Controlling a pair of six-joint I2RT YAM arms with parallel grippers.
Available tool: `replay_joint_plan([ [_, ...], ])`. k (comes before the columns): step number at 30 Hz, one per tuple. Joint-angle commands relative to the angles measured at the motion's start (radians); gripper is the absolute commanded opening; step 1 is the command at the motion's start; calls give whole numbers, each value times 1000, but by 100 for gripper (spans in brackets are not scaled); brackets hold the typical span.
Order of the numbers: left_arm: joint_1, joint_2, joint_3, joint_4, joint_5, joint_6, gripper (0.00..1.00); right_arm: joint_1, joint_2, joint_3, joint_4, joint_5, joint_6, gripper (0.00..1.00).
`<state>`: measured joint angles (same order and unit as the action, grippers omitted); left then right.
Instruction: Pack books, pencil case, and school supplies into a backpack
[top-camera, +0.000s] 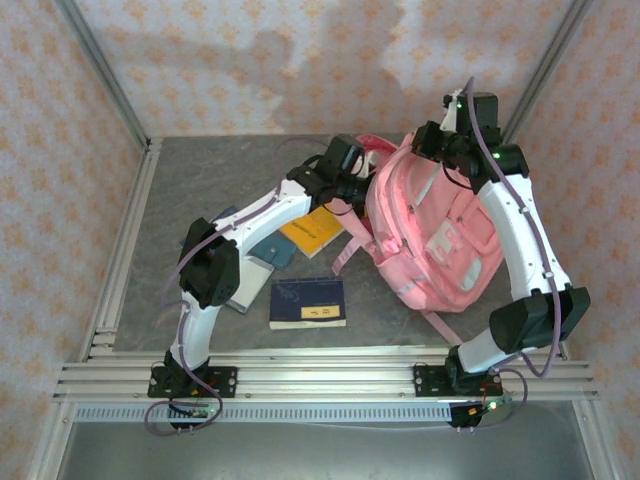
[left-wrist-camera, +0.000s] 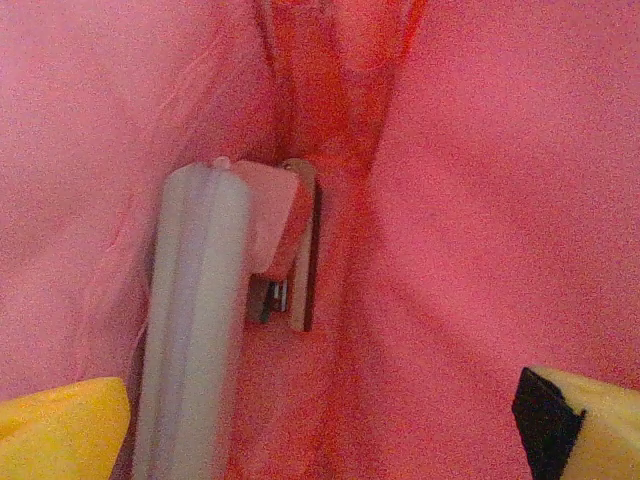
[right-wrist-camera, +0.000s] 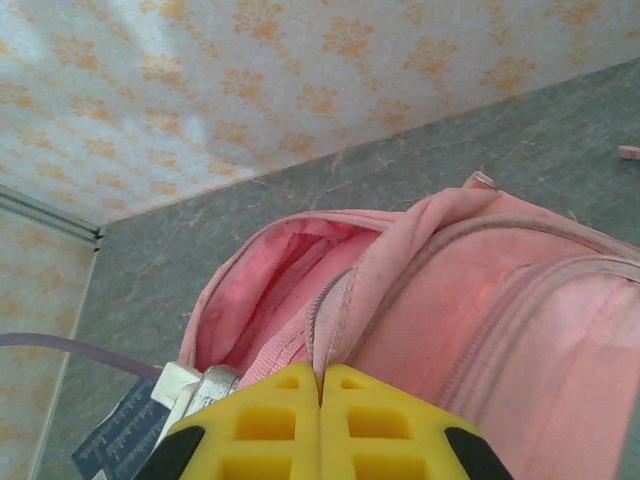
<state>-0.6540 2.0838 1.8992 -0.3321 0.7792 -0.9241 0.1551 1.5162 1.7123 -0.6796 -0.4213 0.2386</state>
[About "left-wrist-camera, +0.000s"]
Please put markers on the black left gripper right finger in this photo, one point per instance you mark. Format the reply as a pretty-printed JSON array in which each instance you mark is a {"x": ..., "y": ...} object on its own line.
[{"x": 600, "y": 435}]

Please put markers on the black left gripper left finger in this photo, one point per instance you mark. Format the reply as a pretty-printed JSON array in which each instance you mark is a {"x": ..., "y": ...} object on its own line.
[{"x": 55, "y": 435}]

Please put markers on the mint green pencil case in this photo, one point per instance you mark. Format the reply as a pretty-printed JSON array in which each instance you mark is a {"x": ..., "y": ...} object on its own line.
[{"x": 190, "y": 325}]

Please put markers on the pink backpack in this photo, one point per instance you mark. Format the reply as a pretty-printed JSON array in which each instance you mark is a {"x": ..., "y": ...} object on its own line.
[{"x": 475, "y": 200}]

